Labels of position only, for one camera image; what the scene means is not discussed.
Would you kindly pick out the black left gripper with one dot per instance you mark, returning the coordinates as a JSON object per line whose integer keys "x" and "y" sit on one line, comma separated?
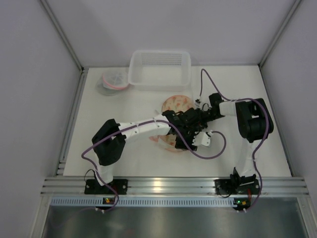
{"x": 184, "y": 136}

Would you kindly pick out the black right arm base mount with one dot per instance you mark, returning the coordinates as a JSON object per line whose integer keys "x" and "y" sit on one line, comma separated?
{"x": 237, "y": 185}

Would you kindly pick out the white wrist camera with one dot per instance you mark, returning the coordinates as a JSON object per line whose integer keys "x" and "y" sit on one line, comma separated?
{"x": 202, "y": 139}
{"x": 197, "y": 103}

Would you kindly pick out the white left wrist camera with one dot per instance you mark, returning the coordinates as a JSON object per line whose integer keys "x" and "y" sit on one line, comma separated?
{"x": 202, "y": 139}

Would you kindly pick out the white mesh pink-trimmed laundry bag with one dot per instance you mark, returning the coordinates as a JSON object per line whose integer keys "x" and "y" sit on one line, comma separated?
{"x": 112, "y": 81}

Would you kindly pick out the aluminium frame rail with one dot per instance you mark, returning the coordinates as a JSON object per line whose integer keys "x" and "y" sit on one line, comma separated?
{"x": 272, "y": 187}

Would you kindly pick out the white plastic basket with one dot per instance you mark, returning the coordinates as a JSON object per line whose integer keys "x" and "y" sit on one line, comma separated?
{"x": 160, "y": 70}

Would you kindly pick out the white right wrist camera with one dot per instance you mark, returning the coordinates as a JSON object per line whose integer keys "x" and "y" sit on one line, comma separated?
{"x": 197, "y": 103}

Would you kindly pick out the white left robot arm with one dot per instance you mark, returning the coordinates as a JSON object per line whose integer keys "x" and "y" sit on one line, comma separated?
{"x": 112, "y": 137}

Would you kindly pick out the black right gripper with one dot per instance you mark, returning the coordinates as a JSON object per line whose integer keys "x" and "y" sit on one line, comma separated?
{"x": 207, "y": 115}

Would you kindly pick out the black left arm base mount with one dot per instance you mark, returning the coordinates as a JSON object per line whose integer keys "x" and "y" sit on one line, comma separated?
{"x": 93, "y": 187}

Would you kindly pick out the peach patterned laundry bag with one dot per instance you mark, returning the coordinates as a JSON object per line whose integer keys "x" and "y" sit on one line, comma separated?
{"x": 177, "y": 103}

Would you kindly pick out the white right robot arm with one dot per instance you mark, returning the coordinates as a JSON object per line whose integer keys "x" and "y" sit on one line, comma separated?
{"x": 254, "y": 125}

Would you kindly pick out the white slotted cable duct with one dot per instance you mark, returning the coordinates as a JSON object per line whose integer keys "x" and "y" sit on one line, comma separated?
{"x": 150, "y": 202}

